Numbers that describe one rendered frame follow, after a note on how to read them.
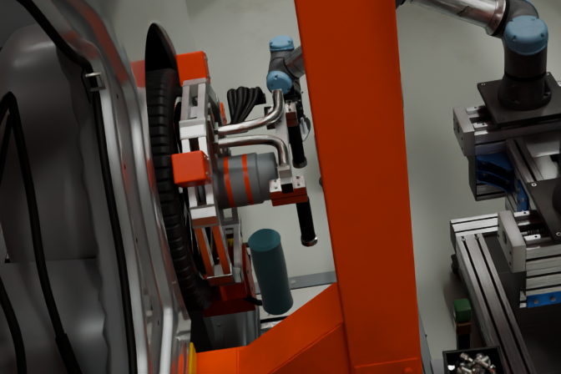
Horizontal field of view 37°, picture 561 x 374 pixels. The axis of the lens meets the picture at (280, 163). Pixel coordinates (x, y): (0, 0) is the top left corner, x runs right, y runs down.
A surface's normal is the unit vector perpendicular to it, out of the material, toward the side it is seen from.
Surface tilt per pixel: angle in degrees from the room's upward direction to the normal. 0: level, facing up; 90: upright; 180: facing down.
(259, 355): 36
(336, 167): 90
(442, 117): 0
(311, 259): 0
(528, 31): 7
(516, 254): 90
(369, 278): 90
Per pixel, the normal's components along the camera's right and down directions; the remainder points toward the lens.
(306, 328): -0.70, -0.55
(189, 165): -0.07, -0.15
